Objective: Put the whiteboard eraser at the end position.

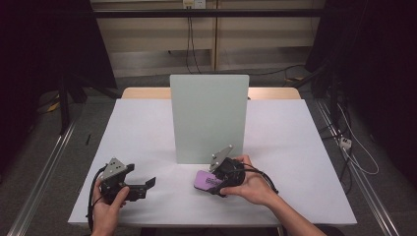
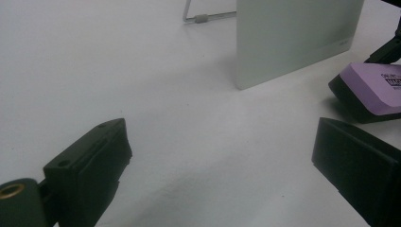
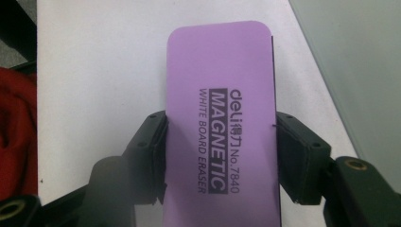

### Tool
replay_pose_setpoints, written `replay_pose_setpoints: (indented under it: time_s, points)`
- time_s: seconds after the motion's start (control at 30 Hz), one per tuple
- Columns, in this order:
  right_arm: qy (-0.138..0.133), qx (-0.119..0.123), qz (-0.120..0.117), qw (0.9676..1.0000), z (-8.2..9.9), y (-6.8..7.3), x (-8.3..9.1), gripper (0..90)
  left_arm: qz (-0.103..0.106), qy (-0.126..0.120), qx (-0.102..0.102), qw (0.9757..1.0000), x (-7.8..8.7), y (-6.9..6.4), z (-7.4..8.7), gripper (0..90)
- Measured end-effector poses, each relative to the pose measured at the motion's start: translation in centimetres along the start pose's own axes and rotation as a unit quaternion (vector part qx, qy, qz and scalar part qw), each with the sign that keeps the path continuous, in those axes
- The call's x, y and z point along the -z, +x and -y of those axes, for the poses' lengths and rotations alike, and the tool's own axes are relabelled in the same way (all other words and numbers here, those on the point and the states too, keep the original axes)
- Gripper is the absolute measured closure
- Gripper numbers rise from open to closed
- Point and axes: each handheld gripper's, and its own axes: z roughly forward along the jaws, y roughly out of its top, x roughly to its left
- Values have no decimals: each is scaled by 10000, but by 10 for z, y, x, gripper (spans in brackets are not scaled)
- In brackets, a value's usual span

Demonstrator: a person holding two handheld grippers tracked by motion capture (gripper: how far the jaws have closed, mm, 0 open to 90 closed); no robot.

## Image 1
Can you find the person's right hand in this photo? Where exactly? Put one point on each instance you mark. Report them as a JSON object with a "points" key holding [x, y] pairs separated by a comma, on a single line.
{"points": [[254, 188]]}

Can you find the black curtain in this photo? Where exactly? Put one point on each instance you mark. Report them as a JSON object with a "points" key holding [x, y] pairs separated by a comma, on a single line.
{"points": [[42, 65], [373, 65]]}

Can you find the small black floor stick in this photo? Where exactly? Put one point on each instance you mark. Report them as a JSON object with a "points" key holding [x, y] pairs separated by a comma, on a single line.
{"points": [[88, 139]]}

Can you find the small whiteboard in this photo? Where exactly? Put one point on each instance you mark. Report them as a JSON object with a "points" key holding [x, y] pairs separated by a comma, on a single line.
{"points": [[209, 121]]}

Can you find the black metal stand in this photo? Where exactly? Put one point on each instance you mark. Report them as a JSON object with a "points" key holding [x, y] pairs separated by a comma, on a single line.
{"points": [[64, 105]]}

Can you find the wooden table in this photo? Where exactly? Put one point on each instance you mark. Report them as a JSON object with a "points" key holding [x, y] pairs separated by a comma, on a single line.
{"points": [[144, 93]]}

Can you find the aluminium floor rail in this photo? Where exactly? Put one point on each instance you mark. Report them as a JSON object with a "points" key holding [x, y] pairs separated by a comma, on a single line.
{"points": [[41, 178], [360, 177]]}

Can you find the white power strip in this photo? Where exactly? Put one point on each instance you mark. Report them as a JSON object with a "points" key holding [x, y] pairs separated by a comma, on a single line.
{"points": [[345, 142]]}

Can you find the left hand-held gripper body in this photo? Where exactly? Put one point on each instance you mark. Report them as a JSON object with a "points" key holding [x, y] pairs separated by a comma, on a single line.
{"points": [[113, 169]]}

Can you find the purple whiteboard eraser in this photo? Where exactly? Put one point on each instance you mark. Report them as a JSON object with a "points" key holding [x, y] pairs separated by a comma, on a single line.
{"points": [[206, 180]]}

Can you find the white wall socket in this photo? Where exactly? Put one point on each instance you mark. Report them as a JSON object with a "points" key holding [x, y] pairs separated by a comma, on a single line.
{"points": [[194, 3]]}

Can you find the white table sheet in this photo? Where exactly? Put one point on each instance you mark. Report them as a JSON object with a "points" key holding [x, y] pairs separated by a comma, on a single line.
{"points": [[147, 131]]}

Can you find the person's left hand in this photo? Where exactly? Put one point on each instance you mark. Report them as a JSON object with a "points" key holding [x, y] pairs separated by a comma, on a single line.
{"points": [[106, 213]]}

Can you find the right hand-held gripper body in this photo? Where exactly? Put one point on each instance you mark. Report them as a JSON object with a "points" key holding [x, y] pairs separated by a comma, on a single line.
{"points": [[229, 170]]}

